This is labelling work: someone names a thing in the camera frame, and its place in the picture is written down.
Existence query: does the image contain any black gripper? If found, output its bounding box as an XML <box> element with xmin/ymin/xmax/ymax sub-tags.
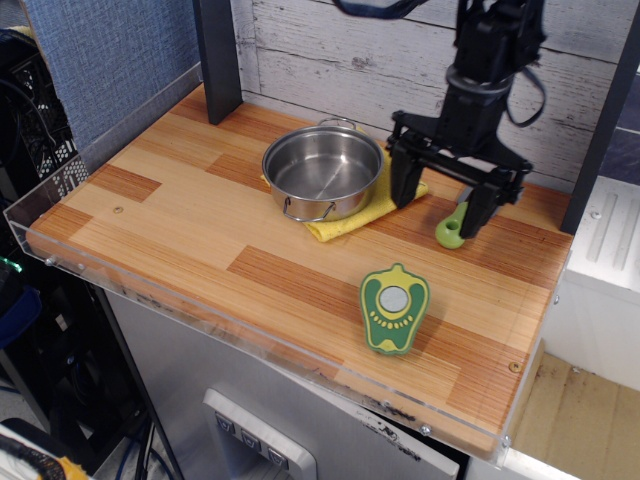
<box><xmin>388</xmin><ymin>87</ymin><xmax>532</xmax><ymax>239</ymax></box>

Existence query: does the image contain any green handled grey spatula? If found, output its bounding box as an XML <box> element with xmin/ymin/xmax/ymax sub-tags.
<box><xmin>435</xmin><ymin>187</ymin><xmax>472</xmax><ymax>250</ymax></box>

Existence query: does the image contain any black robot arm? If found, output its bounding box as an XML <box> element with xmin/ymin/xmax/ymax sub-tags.
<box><xmin>388</xmin><ymin>1</ymin><xmax>546</xmax><ymax>240</ymax></box>

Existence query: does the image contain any stainless steel pot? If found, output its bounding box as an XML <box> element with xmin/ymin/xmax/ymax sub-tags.
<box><xmin>261</xmin><ymin>116</ymin><xmax>386</xmax><ymax>223</ymax></box>

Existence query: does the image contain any green toy pepper half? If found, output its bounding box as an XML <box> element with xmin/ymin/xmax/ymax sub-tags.
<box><xmin>359</xmin><ymin>263</ymin><xmax>430</xmax><ymax>355</ymax></box>

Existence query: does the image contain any grey button panel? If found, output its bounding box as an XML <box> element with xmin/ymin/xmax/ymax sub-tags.
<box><xmin>202</xmin><ymin>388</ymin><xmax>317</xmax><ymax>479</ymax></box>

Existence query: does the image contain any black plastic crate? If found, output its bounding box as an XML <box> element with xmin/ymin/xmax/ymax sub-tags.
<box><xmin>1</xmin><ymin>27</ymin><xmax>77</xmax><ymax>179</ymax></box>

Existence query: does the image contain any clear acrylic table guard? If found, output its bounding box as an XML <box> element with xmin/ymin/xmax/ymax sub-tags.
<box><xmin>6</xmin><ymin>87</ymin><xmax>570</xmax><ymax>463</ymax></box>

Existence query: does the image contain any white aluminium rail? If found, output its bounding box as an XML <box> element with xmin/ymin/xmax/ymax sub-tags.
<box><xmin>568</xmin><ymin>176</ymin><xmax>639</xmax><ymax>293</ymax></box>

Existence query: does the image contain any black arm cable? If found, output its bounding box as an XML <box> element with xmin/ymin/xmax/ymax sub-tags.
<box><xmin>332</xmin><ymin>0</ymin><xmax>547</xmax><ymax>129</ymax></box>

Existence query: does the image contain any dark grey right post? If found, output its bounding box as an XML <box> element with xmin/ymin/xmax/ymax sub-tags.
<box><xmin>560</xmin><ymin>6</ymin><xmax>639</xmax><ymax>235</ymax></box>

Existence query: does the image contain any dark grey post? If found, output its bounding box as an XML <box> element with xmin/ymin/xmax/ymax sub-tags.
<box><xmin>193</xmin><ymin>0</ymin><xmax>243</xmax><ymax>125</ymax></box>
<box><xmin>560</xmin><ymin>6</ymin><xmax>639</xmax><ymax>235</ymax></box>

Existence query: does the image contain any dark grey left post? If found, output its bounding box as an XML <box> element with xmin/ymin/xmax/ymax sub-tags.
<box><xmin>193</xmin><ymin>0</ymin><xmax>243</xmax><ymax>125</ymax></box>

